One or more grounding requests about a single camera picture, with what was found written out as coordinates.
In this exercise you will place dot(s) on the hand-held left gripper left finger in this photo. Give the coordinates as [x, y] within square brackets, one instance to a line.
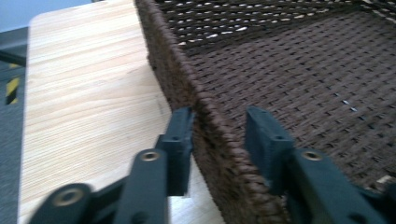
[179, 149]

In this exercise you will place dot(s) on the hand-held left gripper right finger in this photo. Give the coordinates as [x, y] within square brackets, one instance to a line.
[267, 146]

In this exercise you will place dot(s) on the brown woven basket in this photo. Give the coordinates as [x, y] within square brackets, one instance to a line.
[280, 68]

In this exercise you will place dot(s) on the yellow black striped tape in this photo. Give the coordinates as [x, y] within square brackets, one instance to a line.
[12, 90]

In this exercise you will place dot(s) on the black metal stand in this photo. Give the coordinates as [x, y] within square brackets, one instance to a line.
[12, 58]

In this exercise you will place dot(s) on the aluminium floor rail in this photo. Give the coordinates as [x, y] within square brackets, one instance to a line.
[12, 39]

